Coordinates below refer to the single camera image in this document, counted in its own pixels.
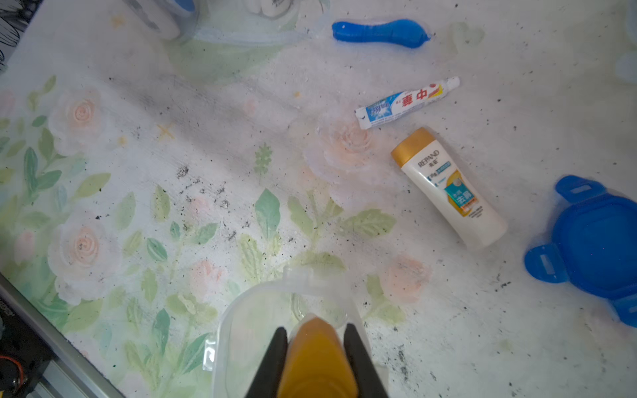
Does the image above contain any clear plastic cup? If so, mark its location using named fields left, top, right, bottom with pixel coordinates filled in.
left=203, top=267, right=388, bottom=397
left=193, top=1, right=332, bottom=47
left=123, top=0, right=199, bottom=41

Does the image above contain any small toothpaste far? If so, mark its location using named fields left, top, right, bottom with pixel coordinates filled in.
left=354, top=76, right=461, bottom=130

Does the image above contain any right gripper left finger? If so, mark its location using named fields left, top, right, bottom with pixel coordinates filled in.
left=245, top=327, right=289, bottom=398

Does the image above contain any blue toothbrush far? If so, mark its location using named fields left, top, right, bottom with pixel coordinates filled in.
left=332, top=19, right=431, bottom=49

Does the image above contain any blue lid far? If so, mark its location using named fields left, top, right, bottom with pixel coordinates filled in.
left=524, top=175, right=636, bottom=328

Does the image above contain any white gold tube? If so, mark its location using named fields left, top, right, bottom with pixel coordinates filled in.
left=391, top=128, right=508, bottom=250
left=277, top=317, right=359, bottom=398

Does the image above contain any aluminium front rail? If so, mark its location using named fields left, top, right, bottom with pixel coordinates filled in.
left=1, top=277, right=123, bottom=397

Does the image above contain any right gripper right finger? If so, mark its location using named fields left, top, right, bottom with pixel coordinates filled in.
left=343, top=323, right=389, bottom=398

